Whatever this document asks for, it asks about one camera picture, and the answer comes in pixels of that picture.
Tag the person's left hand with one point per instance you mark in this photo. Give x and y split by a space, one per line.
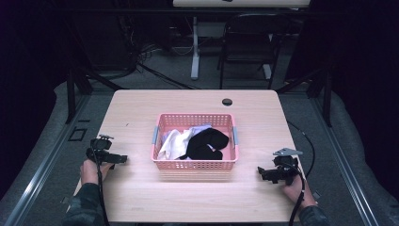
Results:
89 171

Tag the black metal stand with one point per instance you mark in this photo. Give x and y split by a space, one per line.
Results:
71 91
326 94

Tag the black cloth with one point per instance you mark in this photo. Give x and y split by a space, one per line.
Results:
205 144

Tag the silver floor rail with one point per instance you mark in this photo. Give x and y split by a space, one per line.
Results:
40 169
343 163

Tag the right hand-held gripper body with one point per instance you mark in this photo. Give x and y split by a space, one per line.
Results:
287 163

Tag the pink plastic basket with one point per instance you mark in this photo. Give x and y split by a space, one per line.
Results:
194 164

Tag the black folding chair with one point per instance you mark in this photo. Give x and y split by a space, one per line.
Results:
251 47

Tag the person's right hand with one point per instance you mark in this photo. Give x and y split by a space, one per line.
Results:
298 193

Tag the white desk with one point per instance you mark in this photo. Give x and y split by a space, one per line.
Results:
241 3

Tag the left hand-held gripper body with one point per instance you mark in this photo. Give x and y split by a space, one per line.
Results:
100 144

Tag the lavender cloth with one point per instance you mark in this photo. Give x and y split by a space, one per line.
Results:
200 128

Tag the white cloth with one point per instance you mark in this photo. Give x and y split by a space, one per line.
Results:
175 146

